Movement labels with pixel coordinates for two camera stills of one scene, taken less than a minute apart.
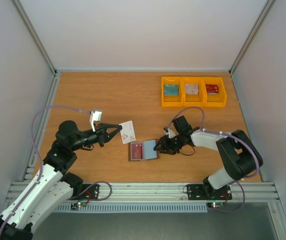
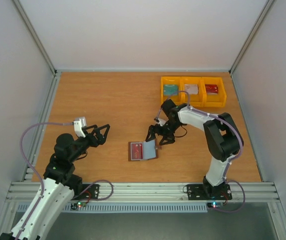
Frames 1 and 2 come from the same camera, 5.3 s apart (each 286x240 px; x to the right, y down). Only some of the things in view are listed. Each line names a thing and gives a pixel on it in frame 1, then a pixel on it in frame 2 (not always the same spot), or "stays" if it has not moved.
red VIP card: x=137 y=151 stays
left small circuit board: x=78 y=204 stays
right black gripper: x=173 y=144 to x=162 y=131
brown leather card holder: x=143 y=150 stays
